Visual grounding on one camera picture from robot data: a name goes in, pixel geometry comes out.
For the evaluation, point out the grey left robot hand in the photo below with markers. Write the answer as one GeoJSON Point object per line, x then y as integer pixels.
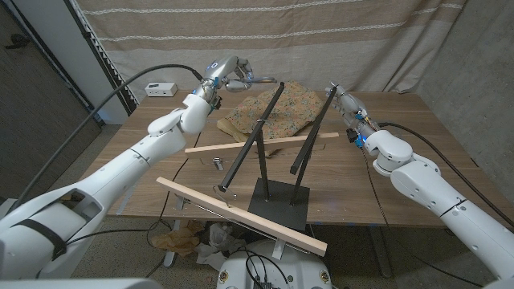
{"type": "Point", "coordinates": [225, 72]}

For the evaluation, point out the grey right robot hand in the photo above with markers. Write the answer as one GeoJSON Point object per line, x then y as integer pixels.
{"type": "Point", "coordinates": [353, 112]}

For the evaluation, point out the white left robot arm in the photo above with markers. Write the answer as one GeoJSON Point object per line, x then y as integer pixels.
{"type": "Point", "coordinates": [120, 172]}

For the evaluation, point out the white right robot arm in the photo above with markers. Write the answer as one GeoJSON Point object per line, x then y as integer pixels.
{"type": "Point", "coordinates": [441, 192]}

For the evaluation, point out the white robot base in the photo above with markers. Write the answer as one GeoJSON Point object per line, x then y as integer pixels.
{"type": "Point", "coordinates": [289, 265]}

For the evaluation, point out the black metal hanger rack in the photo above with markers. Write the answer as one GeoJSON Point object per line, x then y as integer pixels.
{"type": "Point", "coordinates": [281, 200]}

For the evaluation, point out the crumpled white paper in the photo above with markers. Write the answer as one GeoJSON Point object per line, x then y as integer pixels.
{"type": "Point", "coordinates": [219, 241]}

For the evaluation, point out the crumpled brown paper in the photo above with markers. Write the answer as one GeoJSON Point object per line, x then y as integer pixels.
{"type": "Point", "coordinates": [176, 241]}

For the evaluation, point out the floral fabric piece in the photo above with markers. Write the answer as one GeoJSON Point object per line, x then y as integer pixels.
{"type": "Point", "coordinates": [289, 108]}

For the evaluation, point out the beige striped curtain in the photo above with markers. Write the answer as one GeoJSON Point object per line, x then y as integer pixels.
{"type": "Point", "coordinates": [281, 40]}

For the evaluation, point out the white power strip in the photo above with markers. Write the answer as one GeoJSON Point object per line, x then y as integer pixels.
{"type": "Point", "coordinates": [160, 89]}

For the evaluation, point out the upper wooden slat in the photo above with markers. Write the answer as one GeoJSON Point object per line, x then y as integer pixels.
{"type": "Point", "coordinates": [225, 149]}

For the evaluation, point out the wooden slat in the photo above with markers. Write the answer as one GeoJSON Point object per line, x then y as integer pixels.
{"type": "Point", "coordinates": [249, 218]}
{"type": "Point", "coordinates": [225, 149]}

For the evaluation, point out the small metal clip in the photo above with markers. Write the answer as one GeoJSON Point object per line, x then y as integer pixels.
{"type": "Point", "coordinates": [217, 163]}

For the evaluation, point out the grey table leg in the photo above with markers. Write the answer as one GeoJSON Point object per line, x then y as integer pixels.
{"type": "Point", "coordinates": [381, 253]}

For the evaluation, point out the lower wooden slat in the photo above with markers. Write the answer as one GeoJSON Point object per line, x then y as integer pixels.
{"type": "Point", "coordinates": [249, 218]}

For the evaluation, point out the white table leg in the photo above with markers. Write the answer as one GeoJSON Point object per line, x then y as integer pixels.
{"type": "Point", "coordinates": [170, 259]}

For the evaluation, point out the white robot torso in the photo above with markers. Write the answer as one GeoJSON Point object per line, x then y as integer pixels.
{"type": "Point", "coordinates": [80, 284]}

